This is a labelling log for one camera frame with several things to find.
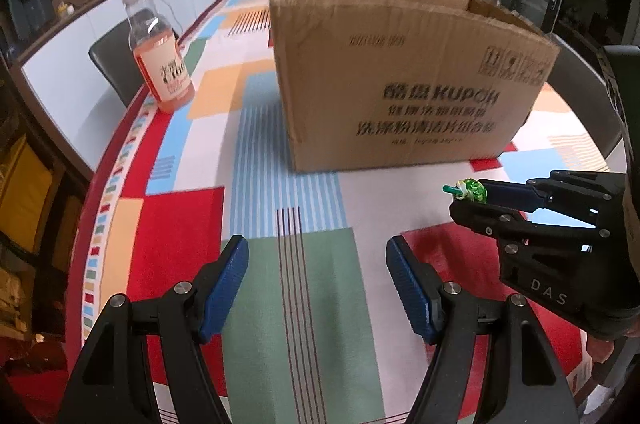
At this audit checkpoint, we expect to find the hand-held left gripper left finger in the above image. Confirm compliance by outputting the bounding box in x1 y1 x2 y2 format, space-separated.
55 234 251 424

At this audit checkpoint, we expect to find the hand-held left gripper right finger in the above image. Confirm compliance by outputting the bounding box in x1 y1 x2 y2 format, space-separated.
385 235 588 424

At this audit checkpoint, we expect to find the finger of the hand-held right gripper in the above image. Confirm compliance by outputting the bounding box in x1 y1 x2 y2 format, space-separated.
479 170 627 228
449 198 612 255

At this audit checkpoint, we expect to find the green lollipop yellow wrapper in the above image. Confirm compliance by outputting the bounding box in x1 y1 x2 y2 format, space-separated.
441 177 487 205

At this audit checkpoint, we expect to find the brown cardboard box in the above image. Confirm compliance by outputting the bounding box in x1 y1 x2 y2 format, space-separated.
268 0 561 173

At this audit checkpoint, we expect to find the person's right hand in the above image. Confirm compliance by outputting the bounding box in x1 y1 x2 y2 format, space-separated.
586 326 640 367

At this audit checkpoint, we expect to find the colourful patchwork tablecloth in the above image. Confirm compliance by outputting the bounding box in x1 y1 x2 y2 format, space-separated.
80 0 631 424

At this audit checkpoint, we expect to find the dark dining chair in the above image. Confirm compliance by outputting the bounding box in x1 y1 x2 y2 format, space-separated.
542 33 626 160
89 29 181 107

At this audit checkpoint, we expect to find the yellow storage box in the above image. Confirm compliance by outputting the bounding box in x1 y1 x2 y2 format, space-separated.
0 137 53 255

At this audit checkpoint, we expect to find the clear bottle pink drink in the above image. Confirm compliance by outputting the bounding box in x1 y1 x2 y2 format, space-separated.
120 0 197 114

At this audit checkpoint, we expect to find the black coffee machine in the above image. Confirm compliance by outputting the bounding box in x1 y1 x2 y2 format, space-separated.
7 0 55 36

